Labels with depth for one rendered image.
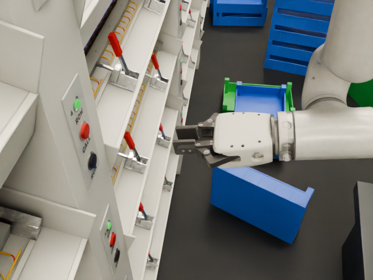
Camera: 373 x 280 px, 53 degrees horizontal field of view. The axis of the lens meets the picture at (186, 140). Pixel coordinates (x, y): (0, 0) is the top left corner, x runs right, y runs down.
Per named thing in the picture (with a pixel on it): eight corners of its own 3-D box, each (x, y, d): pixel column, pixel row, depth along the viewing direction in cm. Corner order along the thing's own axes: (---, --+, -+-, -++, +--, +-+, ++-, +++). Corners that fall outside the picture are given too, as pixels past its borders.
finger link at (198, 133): (213, 139, 69) (177, 141, 71) (215, 128, 71) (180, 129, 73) (211, 126, 67) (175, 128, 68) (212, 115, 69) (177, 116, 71)
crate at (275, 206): (291, 245, 121) (300, 226, 125) (305, 208, 107) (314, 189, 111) (210, 203, 132) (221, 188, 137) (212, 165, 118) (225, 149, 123)
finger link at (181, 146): (211, 164, 65) (173, 165, 66) (212, 150, 67) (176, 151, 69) (208, 151, 63) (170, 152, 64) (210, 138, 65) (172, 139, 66)
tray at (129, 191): (172, 68, 109) (184, 40, 102) (121, 263, 66) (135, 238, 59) (104, 41, 105) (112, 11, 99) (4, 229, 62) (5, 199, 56)
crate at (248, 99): (283, 159, 147) (287, 150, 140) (231, 155, 149) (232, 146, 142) (282, 95, 160) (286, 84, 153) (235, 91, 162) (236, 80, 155)
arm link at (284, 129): (294, 172, 64) (276, 173, 64) (290, 136, 70) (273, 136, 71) (295, 136, 58) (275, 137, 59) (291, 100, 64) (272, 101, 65)
